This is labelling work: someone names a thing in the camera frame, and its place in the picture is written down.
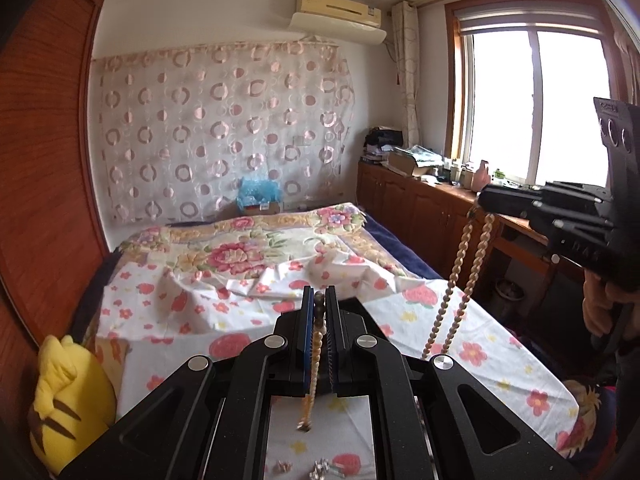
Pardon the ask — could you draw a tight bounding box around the white pearl necklace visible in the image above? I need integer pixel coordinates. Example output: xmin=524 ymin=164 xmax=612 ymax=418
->
xmin=297 ymin=209 xmax=497 ymax=434

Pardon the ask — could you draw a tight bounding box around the rose gold earring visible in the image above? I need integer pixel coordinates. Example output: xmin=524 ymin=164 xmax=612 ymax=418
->
xmin=273 ymin=460 xmax=293 ymax=474

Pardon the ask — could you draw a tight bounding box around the person's hand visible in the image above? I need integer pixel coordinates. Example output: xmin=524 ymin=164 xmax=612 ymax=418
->
xmin=582 ymin=270 xmax=640 ymax=340

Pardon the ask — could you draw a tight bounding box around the pink bottle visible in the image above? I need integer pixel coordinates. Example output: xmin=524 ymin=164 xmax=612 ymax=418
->
xmin=471 ymin=159 xmax=491 ymax=193

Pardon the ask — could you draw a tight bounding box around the strawberry flower print bedsheet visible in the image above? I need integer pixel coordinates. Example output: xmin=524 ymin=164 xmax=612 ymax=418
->
xmin=94 ymin=249 xmax=582 ymax=480

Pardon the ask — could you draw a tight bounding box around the green gem silver charm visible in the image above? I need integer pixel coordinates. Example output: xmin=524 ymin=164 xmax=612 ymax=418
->
xmin=308 ymin=458 xmax=346 ymax=480

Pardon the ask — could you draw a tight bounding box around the brown wooden cabinet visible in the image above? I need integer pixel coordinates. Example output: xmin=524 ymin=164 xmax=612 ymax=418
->
xmin=357 ymin=162 xmax=584 ymax=306

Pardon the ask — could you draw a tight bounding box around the yellow striped plush toy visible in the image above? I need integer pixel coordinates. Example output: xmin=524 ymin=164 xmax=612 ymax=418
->
xmin=27 ymin=335 xmax=116 ymax=476

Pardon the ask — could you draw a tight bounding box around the floral quilt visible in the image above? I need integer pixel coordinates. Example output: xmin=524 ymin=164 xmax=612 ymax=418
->
xmin=119 ymin=203 xmax=408 ymax=280

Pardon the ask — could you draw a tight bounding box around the blue plush item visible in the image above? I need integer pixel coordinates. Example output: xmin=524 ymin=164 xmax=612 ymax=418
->
xmin=236 ymin=178 xmax=281 ymax=212

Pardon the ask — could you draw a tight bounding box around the patterned window drape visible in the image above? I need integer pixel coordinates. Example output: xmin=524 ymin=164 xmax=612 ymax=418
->
xmin=392 ymin=0 xmax=420 ymax=148

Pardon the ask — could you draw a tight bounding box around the pink circle pattern curtain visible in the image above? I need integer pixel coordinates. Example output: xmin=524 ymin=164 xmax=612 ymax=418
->
xmin=92 ymin=41 xmax=355 ymax=224

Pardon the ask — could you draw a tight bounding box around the white air conditioner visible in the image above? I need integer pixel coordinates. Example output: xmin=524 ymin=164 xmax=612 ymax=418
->
xmin=288 ymin=0 xmax=387 ymax=46

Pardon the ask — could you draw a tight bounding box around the window with wooden frame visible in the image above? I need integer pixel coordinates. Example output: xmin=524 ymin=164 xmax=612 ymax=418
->
xmin=445 ymin=0 xmax=627 ymax=185

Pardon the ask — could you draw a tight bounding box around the dark red bead bracelet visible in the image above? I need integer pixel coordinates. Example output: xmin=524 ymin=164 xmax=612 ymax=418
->
xmin=312 ymin=290 xmax=335 ymax=391

